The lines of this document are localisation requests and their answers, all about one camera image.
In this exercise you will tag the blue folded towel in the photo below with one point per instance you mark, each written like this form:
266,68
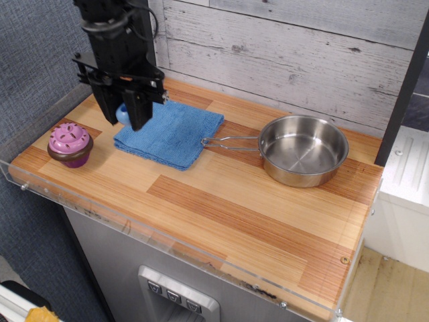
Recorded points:
173,135

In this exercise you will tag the stainless steel pot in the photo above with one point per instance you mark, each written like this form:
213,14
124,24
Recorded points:
296,150

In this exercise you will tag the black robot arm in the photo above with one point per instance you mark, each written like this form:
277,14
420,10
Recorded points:
105,10

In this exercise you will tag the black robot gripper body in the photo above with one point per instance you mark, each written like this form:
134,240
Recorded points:
117,59

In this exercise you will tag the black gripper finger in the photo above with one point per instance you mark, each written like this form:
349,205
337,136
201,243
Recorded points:
108,100
139,108

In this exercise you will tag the blue and grey toy spoon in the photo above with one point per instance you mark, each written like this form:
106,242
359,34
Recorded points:
122,115

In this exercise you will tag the yellow object at corner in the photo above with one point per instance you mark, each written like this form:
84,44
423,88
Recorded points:
41,314

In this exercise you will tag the white ribbed appliance top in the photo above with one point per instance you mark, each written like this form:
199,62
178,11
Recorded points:
406,172

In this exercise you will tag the grey toy fridge cabinet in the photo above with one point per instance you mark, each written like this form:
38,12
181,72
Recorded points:
115,257

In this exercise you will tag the clear acrylic table guard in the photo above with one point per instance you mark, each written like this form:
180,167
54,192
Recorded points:
291,247

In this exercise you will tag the silver dispenser button panel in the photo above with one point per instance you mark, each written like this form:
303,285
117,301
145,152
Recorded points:
170,300

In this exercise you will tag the purple toy cupcake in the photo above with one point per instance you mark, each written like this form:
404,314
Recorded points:
70,144

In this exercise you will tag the black frame bar right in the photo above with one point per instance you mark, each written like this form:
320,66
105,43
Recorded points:
405,94

